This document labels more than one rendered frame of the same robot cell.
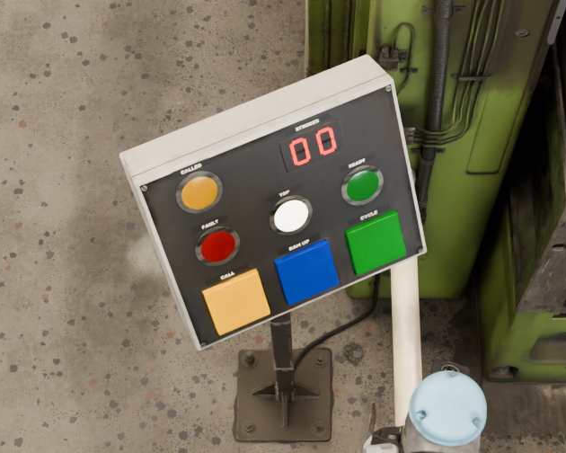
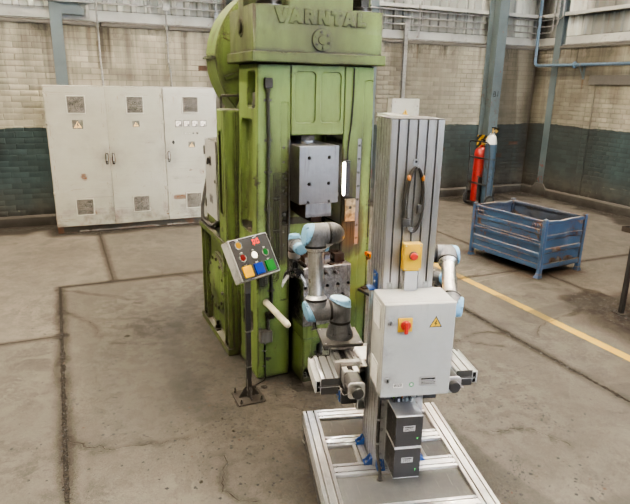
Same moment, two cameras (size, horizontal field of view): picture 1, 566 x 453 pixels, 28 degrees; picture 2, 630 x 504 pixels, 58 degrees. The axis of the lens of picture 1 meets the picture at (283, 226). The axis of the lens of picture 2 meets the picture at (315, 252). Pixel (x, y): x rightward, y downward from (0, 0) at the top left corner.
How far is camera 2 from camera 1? 3.03 m
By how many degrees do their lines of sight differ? 53
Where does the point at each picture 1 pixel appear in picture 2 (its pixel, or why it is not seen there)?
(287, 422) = (252, 399)
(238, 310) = (249, 272)
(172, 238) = (235, 254)
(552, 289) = not seen: hidden behind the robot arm
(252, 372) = (237, 394)
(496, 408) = (308, 386)
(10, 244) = (150, 390)
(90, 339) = (184, 400)
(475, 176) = (282, 300)
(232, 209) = (244, 250)
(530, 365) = not seen: hidden behind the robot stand
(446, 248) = (280, 340)
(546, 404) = not seen: hidden behind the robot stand
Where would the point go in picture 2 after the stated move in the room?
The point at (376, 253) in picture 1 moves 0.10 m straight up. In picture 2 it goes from (271, 266) to (271, 252)
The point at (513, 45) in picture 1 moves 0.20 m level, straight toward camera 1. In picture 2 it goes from (282, 248) to (284, 256)
